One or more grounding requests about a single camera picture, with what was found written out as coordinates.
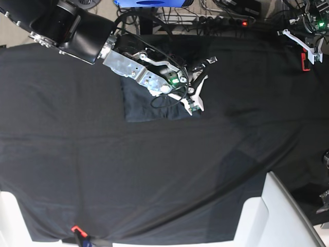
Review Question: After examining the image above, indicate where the red and black clamp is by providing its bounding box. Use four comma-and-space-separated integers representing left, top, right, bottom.
301, 52, 310, 72

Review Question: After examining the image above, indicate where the black metal bracket right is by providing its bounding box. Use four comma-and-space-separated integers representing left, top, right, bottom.
316, 190, 329, 214

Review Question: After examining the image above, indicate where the black table cloth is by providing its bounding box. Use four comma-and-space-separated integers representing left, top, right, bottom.
1, 36, 328, 245

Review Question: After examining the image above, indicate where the blue clamp at front edge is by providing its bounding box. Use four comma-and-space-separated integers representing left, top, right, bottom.
71, 225, 94, 247

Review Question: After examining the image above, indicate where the white foam block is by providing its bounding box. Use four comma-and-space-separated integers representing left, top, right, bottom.
1, 191, 63, 246
233, 172, 325, 247

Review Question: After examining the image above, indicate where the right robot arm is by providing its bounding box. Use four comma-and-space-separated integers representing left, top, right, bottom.
1, 1, 217, 114

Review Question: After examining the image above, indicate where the white foam block left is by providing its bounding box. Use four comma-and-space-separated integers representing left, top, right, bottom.
1, 191, 63, 246

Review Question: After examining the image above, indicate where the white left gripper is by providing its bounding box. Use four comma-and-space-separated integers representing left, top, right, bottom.
277, 29, 324, 65

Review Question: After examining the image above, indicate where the blue box on stand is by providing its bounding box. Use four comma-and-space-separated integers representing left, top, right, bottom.
114, 0, 194, 8

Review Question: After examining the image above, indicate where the white power strip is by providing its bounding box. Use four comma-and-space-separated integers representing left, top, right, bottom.
154, 13, 231, 26

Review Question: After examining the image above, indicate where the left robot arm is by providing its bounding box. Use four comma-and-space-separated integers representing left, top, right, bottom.
277, 1, 328, 71

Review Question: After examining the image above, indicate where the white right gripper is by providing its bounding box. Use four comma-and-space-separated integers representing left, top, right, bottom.
168, 56, 219, 116

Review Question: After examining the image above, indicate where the dark blue-grey T-shirt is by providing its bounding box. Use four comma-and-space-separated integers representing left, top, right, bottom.
120, 77, 201, 122

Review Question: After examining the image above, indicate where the white foam block right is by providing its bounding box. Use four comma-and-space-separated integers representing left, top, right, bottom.
233, 172, 325, 247

